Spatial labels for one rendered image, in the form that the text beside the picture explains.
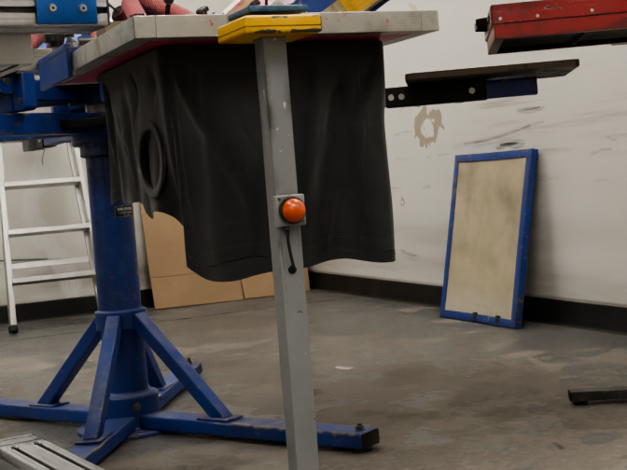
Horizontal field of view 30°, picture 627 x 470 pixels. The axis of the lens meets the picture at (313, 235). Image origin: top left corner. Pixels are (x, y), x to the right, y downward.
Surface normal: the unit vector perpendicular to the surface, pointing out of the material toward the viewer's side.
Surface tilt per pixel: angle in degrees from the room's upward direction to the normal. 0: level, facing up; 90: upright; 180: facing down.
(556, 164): 90
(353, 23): 90
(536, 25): 90
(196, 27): 90
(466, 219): 79
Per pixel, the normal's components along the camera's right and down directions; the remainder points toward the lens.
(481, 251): -0.91, -0.11
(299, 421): 0.40, 0.02
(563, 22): -0.11, 0.06
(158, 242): 0.37, -0.19
